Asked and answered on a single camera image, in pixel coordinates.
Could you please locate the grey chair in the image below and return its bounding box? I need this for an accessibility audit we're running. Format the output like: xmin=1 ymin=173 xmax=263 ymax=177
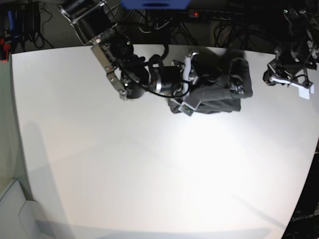
xmin=0 ymin=180 xmax=46 ymax=239

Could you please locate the blue box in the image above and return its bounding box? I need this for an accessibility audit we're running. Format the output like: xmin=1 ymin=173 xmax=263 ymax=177
xmin=121 ymin=0 xmax=190 ymax=9

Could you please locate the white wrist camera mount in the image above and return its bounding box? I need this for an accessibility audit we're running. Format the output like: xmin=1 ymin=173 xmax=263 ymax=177
xmin=170 ymin=51 xmax=201 ymax=116
xmin=270 ymin=74 xmax=315 ymax=100

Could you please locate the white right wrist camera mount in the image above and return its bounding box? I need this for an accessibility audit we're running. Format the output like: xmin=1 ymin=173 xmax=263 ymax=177
xmin=170 ymin=51 xmax=201 ymax=116

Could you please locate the black equipment with cables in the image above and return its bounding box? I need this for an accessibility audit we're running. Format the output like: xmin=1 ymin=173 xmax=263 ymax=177
xmin=0 ymin=0 xmax=53 ymax=53

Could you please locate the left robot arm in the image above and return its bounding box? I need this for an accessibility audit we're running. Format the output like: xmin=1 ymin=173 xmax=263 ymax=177
xmin=263 ymin=0 xmax=319 ymax=89

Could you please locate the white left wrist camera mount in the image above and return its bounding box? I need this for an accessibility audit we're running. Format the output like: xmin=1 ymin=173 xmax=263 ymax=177
xmin=270 ymin=74 xmax=315 ymax=100

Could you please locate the black power strip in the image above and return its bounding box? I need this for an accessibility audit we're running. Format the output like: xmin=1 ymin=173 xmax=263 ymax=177
xmin=176 ymin=9 xmax=244 ymax=21

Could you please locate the dark grey t-shirt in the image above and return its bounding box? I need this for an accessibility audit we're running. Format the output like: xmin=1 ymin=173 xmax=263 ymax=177
xmin=166 ymin=51 xmax=254 ymax=115

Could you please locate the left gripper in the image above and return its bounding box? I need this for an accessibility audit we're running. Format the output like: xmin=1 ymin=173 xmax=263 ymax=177
xmin=263 ymin=59 xmax=314 ymax=86

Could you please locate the white cable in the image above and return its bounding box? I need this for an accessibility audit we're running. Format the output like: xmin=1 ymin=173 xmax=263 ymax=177
xmin=138 ymin=14 xmax=172 ymax=34

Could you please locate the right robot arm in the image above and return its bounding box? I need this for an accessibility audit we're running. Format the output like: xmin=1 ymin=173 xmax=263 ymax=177
xmin=59 ymin=0 xmax=199 ymax=100

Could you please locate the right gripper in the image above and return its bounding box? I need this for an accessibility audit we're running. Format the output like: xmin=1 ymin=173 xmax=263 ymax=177
xmin=171 ymin=59 xmax=199 ymax=97

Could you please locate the red clamp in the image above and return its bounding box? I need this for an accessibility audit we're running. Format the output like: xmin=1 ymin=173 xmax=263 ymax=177
xmin=0 ymin=37 xmax=11 ymax=62

